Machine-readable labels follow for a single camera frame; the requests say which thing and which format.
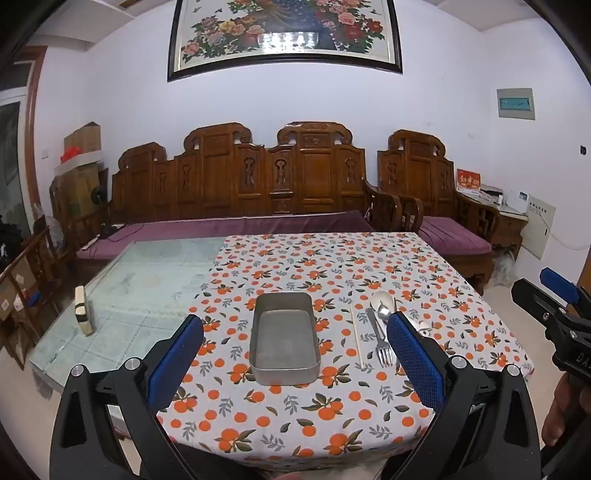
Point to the large cardboard box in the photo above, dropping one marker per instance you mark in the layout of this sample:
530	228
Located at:
78	189

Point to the metal fork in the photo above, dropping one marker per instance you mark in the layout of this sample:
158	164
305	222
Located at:
379	341

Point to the person's right hand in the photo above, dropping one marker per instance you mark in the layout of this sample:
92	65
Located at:
561	408

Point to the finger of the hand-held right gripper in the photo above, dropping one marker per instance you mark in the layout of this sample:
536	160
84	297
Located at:
558	282
531	300

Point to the carved wooden armchair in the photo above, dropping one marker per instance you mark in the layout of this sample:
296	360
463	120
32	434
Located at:
420	170

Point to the orange print tablecloth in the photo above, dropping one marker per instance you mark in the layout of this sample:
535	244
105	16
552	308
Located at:
295	258

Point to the carved wooden bench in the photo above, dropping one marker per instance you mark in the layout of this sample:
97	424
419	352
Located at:
217	184

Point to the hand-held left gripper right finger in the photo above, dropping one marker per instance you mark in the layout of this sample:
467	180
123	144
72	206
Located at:
415	360

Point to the black standing fan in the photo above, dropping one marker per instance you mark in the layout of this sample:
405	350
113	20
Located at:
98	198

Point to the small cardboard box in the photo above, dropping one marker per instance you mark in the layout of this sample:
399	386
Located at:
83	138

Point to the small metal spoon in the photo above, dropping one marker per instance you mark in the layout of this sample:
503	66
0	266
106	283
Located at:
384	314

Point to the beige block with black band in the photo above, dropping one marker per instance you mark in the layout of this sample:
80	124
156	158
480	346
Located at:
83	314

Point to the long purple bench cushion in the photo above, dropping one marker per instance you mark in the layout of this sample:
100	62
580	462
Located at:
231	226

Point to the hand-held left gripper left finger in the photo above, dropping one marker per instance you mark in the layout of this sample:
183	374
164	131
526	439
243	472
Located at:
178	360

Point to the red gift box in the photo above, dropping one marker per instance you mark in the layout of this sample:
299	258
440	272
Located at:
467	180

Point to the wooden chopstick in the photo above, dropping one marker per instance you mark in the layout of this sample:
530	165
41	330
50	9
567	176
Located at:
356	332

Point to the wall electrical panel box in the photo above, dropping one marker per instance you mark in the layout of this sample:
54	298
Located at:
515	104

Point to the white printer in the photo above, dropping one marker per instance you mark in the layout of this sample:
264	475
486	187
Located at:
491	194

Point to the wooden chair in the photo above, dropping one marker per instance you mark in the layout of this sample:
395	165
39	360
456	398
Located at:
32	286

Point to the red plastic bag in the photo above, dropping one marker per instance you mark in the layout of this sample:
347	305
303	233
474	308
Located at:
70	154

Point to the purple armchair cushion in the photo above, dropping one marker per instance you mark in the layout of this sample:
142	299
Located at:
455	235

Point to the wooden door frame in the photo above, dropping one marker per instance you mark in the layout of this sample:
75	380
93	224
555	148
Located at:
33	138

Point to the wooden side table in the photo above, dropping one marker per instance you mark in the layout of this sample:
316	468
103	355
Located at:
508	226

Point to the rectangular metal tray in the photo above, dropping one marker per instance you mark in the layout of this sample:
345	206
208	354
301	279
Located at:
284	337

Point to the framed flower painting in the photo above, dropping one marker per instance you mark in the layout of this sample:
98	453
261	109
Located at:
277	37

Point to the white wall meter cabinet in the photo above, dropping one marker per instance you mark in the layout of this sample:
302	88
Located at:
540	226

